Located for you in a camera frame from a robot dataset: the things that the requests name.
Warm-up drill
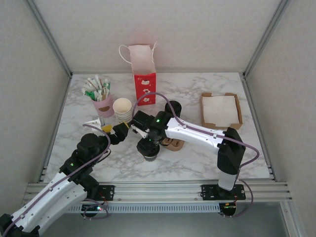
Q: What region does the paper cup stack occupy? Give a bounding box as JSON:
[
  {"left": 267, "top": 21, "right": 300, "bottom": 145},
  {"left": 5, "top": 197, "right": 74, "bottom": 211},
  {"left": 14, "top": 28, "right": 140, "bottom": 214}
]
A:
[{"left": 113, "top": 97, "right": 134, "bottom": 124}]

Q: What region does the brown pulp cup carrier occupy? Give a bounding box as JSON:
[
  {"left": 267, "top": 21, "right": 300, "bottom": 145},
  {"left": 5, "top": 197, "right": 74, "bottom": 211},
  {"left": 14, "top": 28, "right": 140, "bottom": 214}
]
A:
[{"left": 159, "top": 137, "right": 185, "bottom": 153}]

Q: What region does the red paper gift bag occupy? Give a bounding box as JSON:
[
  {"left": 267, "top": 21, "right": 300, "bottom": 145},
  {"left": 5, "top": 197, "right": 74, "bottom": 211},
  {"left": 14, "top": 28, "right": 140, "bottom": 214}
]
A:
[{"left": 118, "top": 41, "right": 158, "bottom": 107}]

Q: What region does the pink metal straw can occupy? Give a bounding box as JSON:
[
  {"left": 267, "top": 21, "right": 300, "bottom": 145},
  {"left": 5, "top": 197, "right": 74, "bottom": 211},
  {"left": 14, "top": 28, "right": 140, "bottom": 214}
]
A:
[{"left": 92, "top": 95, "right": 114, "bottom": 119}]

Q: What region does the controller board with lights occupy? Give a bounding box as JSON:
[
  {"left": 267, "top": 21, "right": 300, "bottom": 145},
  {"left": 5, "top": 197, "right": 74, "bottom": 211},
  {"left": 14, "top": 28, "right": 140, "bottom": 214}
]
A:
[
  {"left": 81, "top": 203, "right": 104, "bottom": 213},
  {"left": 222, "top": 202, "right": 238, "bottom": 216}
]

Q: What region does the white paper napkin stack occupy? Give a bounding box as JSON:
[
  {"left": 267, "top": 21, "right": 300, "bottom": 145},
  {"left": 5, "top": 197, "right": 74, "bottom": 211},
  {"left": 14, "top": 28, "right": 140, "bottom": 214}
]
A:
[{"left": 201, "top": 95, "right": 240, "bottom": 125}]

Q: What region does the brown cardboard napkin tray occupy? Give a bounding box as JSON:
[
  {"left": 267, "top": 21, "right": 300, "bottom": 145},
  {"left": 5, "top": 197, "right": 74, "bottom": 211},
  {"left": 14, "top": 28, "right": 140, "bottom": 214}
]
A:
[{"left": 200, "top": 92, "right": 244, "bottom": 131}]

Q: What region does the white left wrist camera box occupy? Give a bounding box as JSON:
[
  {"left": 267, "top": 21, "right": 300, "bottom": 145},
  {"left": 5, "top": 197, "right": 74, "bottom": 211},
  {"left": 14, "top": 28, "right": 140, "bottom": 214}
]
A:
[{"left": 82, "top": 117, "right": 106, "bottom": 132}]

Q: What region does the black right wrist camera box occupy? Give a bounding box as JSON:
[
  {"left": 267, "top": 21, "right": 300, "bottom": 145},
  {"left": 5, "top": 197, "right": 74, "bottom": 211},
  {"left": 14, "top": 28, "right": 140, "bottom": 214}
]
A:
[{"left": 130, "top": 110, "right": 153, "bottom": 139}]

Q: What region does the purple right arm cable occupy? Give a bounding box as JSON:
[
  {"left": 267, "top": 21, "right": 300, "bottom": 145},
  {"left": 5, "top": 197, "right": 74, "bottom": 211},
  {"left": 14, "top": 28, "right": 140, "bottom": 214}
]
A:
[{"left": 133, "top": 92, "right": 260, "bottom": 219}]

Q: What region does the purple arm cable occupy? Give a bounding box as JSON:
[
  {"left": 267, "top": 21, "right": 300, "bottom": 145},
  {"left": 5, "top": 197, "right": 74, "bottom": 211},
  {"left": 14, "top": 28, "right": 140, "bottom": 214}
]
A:
[
  {"left": 0, "top": 123, "right": 112, "bottom": 237},
  {"left": 133, "top": 92, "right": 260, "bottom": 219}
]

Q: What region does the aluminium side rail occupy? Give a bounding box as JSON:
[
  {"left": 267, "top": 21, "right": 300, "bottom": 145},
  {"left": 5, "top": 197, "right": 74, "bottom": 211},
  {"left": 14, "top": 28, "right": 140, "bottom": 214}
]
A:
[
  {"left": 239, "top": 73, "right": 277, "bottom": 181},
  {"left": 37, "top": 74, "right": 73, "bottom": 184}
]

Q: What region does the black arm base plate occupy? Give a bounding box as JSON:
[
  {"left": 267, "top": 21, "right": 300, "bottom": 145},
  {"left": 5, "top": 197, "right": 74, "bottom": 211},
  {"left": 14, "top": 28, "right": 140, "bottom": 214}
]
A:
[
  {"left": 96, "top": 184, "right": 116, "bottom": 201},
  {"left": 200, "top": 184, "right": 247, "bottom": 201}
]

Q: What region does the aluminium back rail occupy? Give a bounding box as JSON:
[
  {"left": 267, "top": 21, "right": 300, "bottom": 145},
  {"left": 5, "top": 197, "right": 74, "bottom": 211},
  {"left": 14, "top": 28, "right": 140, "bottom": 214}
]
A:
[{"left": 70, "top": 71, "right": 245, "bottom": 75}]

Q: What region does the aluminium mounting rail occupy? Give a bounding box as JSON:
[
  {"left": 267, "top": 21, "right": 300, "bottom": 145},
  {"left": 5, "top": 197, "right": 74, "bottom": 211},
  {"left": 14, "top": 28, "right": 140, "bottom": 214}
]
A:
[{"left": 23, "top": 181, "right": 294, "bottom": 206}]

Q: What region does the grey slotted cable duct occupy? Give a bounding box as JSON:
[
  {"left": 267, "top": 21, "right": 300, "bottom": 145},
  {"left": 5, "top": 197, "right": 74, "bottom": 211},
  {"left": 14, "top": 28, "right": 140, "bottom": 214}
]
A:
[{"left": 58, "top": 203, "right": 221, "bottom": 214}]

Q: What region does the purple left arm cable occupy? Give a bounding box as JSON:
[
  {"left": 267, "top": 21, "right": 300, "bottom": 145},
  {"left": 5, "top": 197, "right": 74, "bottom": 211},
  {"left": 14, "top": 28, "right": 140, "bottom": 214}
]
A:
[{"left": 0, "top": 123, "right": 112, "bottom": 237}]

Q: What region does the aluminium frame post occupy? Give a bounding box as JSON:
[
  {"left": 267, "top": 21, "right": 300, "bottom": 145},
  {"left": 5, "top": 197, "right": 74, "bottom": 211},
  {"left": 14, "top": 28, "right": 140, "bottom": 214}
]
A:
[
  {"left": 26, "top": 0, "right": 74, "bottom": 79},
  {"left": 241, "top": 0, "right": 293, "bottom": 79}
]

